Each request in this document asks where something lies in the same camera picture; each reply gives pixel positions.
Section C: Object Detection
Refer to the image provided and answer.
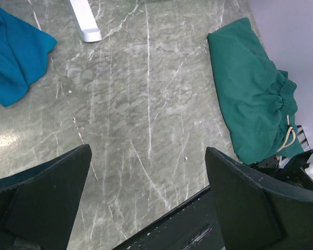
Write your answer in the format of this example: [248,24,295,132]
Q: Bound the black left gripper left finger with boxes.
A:
[0,144,91,249]

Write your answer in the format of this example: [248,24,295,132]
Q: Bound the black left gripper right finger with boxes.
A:
[205,147,313,249]

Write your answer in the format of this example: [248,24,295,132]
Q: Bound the blue t shirt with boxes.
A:
[0,8,57,107]

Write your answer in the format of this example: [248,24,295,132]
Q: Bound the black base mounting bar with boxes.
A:
[114,186,225,250]

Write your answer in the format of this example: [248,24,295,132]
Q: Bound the dark green shorts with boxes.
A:
[208,18,303,165]

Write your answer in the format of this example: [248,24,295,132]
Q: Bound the silver clothes rack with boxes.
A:
[68,0,102,43]

